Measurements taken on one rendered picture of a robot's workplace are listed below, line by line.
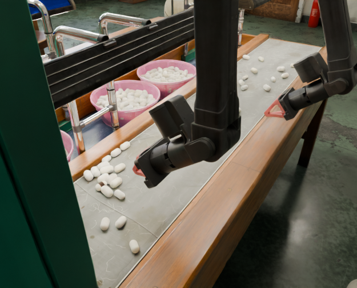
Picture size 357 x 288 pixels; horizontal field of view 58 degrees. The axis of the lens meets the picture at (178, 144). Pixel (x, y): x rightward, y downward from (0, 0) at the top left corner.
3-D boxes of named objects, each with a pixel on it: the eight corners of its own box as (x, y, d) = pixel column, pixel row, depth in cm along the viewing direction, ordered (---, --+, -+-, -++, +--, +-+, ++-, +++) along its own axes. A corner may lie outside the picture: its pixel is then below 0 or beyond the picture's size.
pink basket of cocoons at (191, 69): (206, 86, 151) (207, 67, 145) (175, 109, 132) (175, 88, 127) (160, 74, 162) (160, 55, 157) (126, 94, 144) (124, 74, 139)
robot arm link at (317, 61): (349, 90, 78) (360, 77, 83) (327, 48, 77) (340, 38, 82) (306, 106, 88) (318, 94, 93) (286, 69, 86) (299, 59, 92)
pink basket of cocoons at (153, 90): (167, 103, 137) (167, 83, 131) (151, 137, 115) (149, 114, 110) (108, 98, 141) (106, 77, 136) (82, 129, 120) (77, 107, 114)
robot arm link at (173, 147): (199, 166, 55) (215, 151, 59) (179, 131, 55) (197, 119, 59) (173, 174, 60) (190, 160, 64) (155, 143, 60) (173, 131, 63)
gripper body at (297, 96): (276, 101, 91) (300, 90, 86) (287, 88, 98) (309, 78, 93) (288, 120, 92) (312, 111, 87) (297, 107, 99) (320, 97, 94)
